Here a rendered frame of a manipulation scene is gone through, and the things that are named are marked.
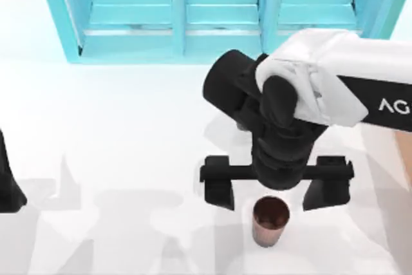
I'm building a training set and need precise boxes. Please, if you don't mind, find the brown cup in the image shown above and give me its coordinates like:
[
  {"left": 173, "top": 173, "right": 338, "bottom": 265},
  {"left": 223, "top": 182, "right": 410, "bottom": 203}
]
[{"left": 252, "top": 195, "right": 291, "bottom": 249}]

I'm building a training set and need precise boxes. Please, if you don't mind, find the light blue rack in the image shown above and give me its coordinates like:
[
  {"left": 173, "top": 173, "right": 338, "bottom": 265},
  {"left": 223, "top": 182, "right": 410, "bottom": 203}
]
[{"left": 35, "top": 0, "right": 404, "bottom": 65}]

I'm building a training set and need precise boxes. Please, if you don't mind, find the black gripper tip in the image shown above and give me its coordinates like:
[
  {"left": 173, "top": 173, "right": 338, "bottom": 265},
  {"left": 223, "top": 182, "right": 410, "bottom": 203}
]
[{"left": 0, "top": 129, "right": 28, "bottom": 215}]

